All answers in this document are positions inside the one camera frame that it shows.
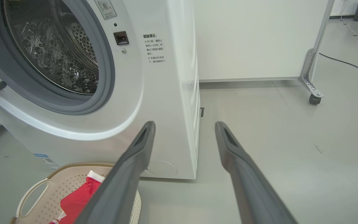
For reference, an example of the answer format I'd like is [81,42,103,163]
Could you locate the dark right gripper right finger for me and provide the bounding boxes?
[215,121,297,224]

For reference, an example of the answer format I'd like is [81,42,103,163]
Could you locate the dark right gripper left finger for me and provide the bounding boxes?
[75,121,156,224]

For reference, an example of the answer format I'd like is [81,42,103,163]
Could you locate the red and white garment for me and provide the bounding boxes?
[49,170,107,224]

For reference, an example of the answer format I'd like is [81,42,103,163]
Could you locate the cream laundry basket brown rim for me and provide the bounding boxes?
[10,162,142,224]

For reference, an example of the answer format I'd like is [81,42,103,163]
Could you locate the white front-load washing machine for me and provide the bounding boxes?
[0,0,201,180]

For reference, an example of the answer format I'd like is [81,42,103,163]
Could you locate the blue energy label sticker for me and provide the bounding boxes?
[34,153,60,171]

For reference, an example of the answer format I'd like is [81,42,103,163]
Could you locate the black text notice sticker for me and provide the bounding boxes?
[142,34,167,64]

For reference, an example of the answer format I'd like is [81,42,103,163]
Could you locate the grey warning triangle sticker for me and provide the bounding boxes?
[94,0,117,20]

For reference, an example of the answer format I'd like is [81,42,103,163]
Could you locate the white partition with metal leg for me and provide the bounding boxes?
[194,0,335,105]

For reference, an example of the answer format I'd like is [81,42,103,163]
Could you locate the black floor cable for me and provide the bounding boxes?
[319,53,358,78]

